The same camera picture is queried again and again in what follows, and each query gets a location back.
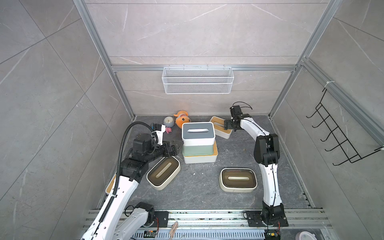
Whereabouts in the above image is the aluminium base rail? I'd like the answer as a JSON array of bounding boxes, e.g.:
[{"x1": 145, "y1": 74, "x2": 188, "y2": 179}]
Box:
[{"x1": 80, "y1": 208, "x2": 338, "y2": 240}]

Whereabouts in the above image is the orange plush fish toy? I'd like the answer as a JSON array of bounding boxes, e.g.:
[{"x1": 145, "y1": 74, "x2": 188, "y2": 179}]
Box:
[{"x1": 174, "y1": 111, "x2": 191, "y2": 129}]

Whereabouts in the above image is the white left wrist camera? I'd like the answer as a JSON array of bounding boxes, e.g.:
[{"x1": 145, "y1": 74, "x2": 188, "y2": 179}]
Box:
[{"x1": 151, "y1": 124, "x2": 166, "y2": 146}]

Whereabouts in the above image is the white tissue box bamboo lid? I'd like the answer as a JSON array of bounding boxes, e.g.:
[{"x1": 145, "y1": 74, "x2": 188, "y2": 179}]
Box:
[{"x1": 210, "y1": 116, "x2": 233, "y2": 139}]

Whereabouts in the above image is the large bamboo lid tissue box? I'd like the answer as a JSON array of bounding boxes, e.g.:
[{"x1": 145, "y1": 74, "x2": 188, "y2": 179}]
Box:
[{"x1": 183, "y1": 142, "x2": 218, "y2": 164}]

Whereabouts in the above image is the white tissue box grey lid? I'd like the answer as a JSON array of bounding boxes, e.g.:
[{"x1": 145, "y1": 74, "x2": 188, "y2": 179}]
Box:
[{"x1": 182, "y1": 122, "x2": 216, "y2": 147}]

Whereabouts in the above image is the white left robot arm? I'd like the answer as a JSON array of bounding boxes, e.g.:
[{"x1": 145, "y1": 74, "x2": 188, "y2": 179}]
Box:
[{"x1": 82, "y1": 122, "x2": 179, "y2": 240}]

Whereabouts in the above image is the white wire mesh basket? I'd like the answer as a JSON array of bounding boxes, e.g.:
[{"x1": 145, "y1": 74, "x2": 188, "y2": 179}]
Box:
[{"x1": 162, "y1": 67, "x2": 235, "y2": 95}]

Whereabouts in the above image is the bamboo lid box edge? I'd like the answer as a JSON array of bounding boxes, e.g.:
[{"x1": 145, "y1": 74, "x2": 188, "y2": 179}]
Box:
[{"x1": 105, "y1": 175, "x2": 116, "y2": 195}]

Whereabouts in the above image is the cream box dark lid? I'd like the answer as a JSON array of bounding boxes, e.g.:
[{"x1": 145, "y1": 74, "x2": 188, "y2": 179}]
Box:
[
  {"x1": 219, "y1": 168, "x2": 258, "y2": 193},
  {"x1": 147, "y1": 157, "x2": 181, "y2": 191}
]

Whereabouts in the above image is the small grey alarm clock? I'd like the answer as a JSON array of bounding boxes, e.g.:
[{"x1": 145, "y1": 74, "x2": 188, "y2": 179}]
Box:
[{"x1": 163, "y1": 116, "x2": 175, "y2": 128}]

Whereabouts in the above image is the cream box dark lid right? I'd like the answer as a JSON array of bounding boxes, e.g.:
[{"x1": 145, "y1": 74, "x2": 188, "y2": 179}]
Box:
[{"x1": 219, "y1": 168, "x2": 258, "y2": 193}]

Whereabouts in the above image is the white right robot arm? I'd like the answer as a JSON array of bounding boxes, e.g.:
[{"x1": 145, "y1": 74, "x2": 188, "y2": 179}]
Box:
[{"x1": 224, "y1": 103, "x2": 288, "y2": 227}]

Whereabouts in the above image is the mint green tissue box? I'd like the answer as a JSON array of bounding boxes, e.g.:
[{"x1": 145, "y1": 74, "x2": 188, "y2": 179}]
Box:
[{"x1": 183, "y1": 145, "x2": 214, "y2": 157}]

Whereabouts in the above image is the cream box dark lid left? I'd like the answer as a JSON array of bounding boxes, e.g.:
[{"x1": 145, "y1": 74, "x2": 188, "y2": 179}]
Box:
[{"x1": 147, "y1": 157, "x2": 181, "y2": 191}]

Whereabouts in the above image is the black wire hook rack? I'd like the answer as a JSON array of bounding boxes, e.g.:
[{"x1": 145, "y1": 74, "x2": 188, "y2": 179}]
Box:
[{"x1": 306, "y1": 88, "x2": 384, "y2": 167}]

